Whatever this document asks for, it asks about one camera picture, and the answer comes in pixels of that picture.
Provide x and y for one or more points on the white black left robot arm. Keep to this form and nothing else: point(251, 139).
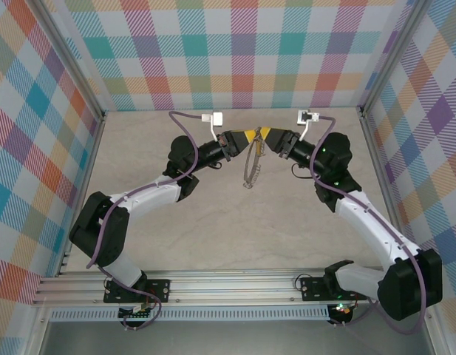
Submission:
point(109, 236)

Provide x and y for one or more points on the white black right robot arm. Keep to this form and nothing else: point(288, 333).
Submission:
point(401, 288)

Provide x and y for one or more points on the grey metal panel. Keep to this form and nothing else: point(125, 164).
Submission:
point(231, 338)

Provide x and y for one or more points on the aluminium side rail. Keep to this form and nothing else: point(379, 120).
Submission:
point(94, 148)
point(375, 148)

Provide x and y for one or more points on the aluminium frame post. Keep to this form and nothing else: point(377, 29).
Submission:
point(75, 59)
point(392, 55)

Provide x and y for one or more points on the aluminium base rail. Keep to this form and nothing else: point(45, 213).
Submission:
point(231, 286)

